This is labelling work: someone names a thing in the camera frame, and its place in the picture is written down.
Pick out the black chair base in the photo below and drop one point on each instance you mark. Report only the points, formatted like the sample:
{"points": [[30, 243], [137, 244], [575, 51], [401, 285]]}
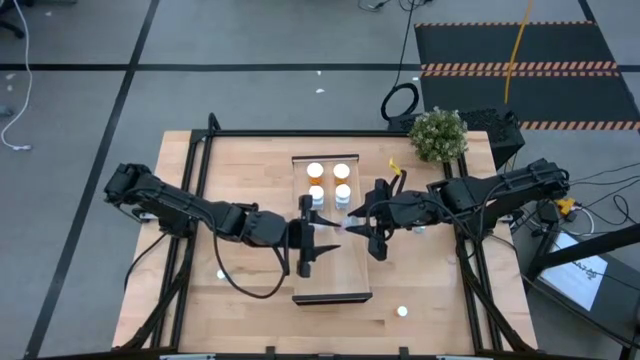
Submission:
{"points": [[15, 31]]}

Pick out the silver clamp plate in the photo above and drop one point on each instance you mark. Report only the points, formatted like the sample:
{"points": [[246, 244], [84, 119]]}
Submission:
{"points": [[187, 357], [462, 357]]}

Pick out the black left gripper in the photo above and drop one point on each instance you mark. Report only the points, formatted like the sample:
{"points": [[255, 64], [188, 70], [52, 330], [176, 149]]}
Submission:
{"points": [[272, 230]]}

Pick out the white melatonin supplement bottle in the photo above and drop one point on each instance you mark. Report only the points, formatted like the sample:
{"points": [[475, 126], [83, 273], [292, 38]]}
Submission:
{"points": [[343, 194], [317, 195]]}

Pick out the black stand leg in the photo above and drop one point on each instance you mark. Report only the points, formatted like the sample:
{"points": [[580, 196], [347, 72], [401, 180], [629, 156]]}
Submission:
{"points": [[590, 247]]}

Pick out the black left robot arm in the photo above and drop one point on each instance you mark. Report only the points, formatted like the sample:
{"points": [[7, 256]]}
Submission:
{"points": [[175, 205]]}

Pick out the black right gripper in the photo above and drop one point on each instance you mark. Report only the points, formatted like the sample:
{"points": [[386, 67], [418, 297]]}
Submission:
{"points": [[405, 212]]}

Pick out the white printed sheet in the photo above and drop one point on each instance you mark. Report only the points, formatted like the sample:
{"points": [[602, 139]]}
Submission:
{"points": [[575, 280]]}

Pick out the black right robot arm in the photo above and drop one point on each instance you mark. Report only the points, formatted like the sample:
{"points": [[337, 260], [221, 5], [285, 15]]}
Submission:
{"points": [[500, 192]]}

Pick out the small white teal-tinted bottle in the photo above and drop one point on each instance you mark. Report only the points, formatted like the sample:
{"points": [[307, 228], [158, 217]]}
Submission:
{"points": [[420, 230], [220, 274]]}

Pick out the silver mounting bracket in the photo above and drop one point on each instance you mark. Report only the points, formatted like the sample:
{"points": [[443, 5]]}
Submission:
{"points": [[146, 216]]}

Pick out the potted green artificial plant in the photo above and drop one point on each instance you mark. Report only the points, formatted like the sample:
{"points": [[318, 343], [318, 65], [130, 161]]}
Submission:
{"points": [[439, 134]]}

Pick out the small orange pill bottle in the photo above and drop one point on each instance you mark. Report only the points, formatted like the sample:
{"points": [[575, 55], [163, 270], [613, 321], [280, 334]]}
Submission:
{"points": [[401, 311]]}

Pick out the black aluminium table frame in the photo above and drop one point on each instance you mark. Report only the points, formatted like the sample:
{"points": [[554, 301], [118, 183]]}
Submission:
{"points": [[250, 133]]}

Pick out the black power adapter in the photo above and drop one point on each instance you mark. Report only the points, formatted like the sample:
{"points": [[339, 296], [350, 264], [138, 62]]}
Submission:
{"points": [[547, 213]]}

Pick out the large orange pill bottle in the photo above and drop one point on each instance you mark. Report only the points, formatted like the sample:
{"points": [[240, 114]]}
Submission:
{"points": [[315, 171], [341, 171]]}

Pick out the black hazard-striped floor mat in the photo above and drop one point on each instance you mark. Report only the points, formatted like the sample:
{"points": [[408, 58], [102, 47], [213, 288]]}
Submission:
{"points": [[550, 45]]}

